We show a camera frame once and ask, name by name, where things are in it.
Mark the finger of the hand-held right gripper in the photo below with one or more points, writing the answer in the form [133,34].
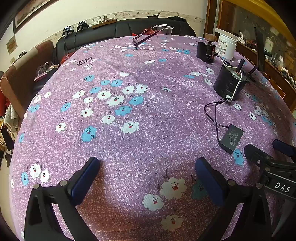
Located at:
[254,154]
[285,148]

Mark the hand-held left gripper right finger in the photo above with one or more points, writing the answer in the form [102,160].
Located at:
[210,183]

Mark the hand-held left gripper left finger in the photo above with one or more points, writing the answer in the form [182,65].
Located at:
[84,183]

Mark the black capacitor block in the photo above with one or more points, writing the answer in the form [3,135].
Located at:
[231,139]

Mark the wooden partition counter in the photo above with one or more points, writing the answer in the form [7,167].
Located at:
[277,81]

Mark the purple floral tablecloth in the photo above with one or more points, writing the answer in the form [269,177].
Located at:
[161,129]

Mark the black cylindrical motor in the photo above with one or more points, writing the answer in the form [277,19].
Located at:
[225,83]

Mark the clutter of small items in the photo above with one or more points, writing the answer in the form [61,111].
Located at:
[282,60]

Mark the pile of clothes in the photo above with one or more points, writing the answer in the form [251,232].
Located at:
[9,129]

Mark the black phone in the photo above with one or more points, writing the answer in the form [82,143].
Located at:
[260,51]

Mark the white plastic jar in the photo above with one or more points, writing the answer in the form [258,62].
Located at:
[227,46]

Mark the pink box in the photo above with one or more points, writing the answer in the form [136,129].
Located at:
[40,77]

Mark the small metal clip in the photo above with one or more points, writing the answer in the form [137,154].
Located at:
[83,62]

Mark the clear plastic bag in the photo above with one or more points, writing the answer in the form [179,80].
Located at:
[47,67]

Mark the brown armchair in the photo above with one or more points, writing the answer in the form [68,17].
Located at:
[20,76]

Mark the red plastic bag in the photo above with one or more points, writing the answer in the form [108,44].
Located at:
[67,58]

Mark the small black object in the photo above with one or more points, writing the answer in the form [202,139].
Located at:
[23,53]

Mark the black handheld device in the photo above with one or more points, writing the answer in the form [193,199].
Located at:
[82,25]
[67,31]

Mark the purple safety glasses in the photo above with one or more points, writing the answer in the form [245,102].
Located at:
[138,39]

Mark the black pouch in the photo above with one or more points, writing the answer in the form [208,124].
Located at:
[177,18]

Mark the wooden tray with ornaments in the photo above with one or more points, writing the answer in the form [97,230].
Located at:
[104,23]

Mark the black leather sofa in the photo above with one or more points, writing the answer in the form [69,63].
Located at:
[129,27]

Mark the large framed horse painting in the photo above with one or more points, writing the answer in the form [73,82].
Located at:
[25,14]

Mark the small framed wall picture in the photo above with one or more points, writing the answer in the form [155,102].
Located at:
[11,45]

